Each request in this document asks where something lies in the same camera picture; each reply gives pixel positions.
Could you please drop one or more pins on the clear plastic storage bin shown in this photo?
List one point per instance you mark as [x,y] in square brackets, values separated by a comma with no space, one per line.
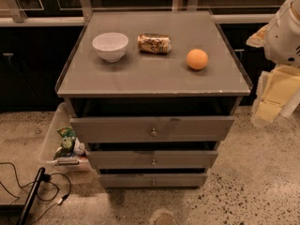
[52,143]

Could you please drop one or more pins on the metal railing frame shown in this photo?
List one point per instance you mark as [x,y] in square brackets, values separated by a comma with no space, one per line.
[43,13]

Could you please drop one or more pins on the grey top drawer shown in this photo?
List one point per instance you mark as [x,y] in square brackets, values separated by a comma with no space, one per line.
[151,129]

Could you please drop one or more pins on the crushed brown drink can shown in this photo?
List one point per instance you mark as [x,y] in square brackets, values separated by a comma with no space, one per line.
[154,43]

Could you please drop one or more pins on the grey bottom drawer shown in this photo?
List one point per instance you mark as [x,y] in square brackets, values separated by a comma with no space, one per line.
[153,180]

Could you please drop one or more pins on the white ceramic bowl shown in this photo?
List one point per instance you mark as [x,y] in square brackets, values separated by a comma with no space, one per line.
[111,47]

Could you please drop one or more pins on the grey drawer cabinet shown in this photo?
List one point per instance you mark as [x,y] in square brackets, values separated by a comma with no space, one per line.
[144,84]

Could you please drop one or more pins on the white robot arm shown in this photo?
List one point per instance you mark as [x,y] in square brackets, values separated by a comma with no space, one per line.
[278,91]

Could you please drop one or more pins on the black flat device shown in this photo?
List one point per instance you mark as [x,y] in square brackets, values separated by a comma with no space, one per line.
[31,196]

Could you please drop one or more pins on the grey drawer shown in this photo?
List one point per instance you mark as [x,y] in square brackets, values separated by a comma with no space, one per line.
[151,129]
[153,180]
[152,159]

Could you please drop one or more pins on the orange fruit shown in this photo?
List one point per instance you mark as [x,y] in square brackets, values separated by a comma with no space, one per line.
[197,59]

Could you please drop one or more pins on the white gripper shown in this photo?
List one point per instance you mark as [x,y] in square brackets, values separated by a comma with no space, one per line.
[282,39]

